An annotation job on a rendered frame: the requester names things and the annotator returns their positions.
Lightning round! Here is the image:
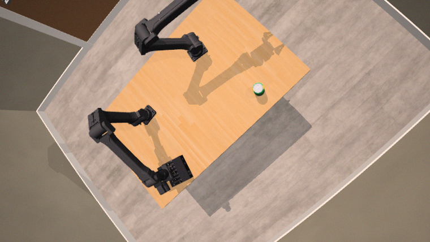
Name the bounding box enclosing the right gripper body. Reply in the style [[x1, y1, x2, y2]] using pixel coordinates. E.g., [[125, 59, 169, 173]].
[[157, 164, 174, 182]]

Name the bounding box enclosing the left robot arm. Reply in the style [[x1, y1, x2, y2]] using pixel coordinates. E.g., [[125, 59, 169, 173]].
[[134, 0, 208, 61]]

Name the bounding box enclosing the black lighting desk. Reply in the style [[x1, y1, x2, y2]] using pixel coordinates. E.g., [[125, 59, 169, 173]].
[[165, 155, 193, 187]]

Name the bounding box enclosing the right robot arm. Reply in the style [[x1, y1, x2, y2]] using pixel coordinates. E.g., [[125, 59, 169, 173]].
[[88, 105, 171, 195]]

